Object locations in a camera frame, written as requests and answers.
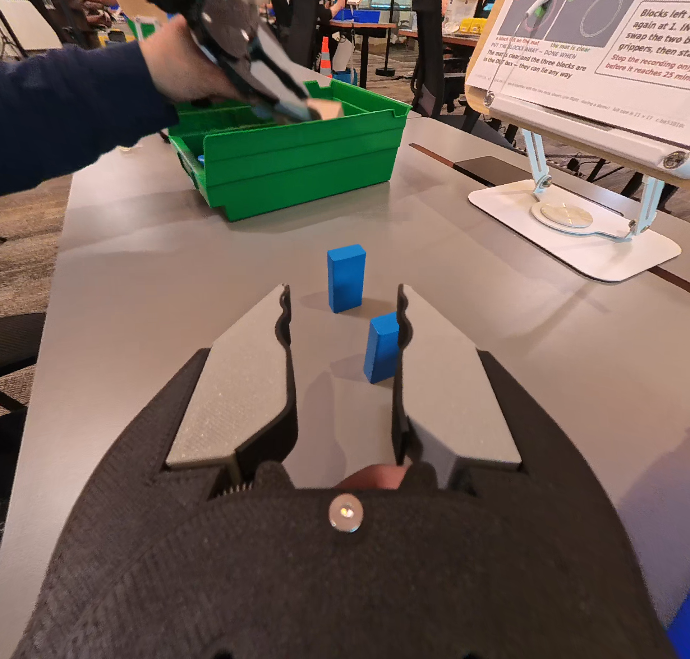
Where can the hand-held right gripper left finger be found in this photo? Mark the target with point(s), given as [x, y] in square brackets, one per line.
[232, 395]

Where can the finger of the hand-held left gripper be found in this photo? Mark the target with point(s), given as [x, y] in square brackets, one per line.
[285, 113]
[277, 63]

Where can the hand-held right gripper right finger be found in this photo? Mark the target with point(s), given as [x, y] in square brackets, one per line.
[453, 400]

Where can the green plastic bin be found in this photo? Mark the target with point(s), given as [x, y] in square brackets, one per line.
[296, 168]

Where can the blue rectangular wooden block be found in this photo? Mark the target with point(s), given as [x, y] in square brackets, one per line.
[380, 349]
[346, 279]

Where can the blue plastic bin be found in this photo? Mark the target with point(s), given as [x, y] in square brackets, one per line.
[680, 632]

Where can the person's left forearm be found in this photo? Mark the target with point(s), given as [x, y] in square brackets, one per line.
[70, 114]

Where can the person's left hand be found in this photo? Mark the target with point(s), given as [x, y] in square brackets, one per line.
[178, 60]

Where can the orange traffic cone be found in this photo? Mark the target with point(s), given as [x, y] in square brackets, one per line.
[326, 58]

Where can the small blue bins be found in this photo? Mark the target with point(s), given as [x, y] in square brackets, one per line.
[358, 16]

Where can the black stanchion pole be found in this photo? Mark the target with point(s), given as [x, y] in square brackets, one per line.
[391, 23]

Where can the black office chair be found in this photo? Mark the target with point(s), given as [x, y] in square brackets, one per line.
[19, 346]
[431, 50]

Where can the yellow bin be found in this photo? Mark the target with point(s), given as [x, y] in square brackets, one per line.
[473, 26]

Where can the printed instruction sheet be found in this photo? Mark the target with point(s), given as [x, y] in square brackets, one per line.
[593, 39]

